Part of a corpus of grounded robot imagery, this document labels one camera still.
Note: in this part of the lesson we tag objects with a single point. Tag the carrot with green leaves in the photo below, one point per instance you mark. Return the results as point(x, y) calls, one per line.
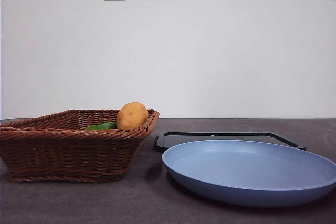
point(93, 127)

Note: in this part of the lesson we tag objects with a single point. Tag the brown wicker basket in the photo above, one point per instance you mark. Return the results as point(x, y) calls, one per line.
point(65, 153)

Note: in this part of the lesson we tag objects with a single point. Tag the yellow-brown potato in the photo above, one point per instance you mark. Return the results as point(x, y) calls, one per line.
point(131, 116)

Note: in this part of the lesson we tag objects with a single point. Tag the blue round plate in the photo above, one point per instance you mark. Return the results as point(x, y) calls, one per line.
point(236, 182)

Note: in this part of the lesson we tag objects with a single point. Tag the black flat tray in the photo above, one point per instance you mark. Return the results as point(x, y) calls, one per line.
point(183, 137)

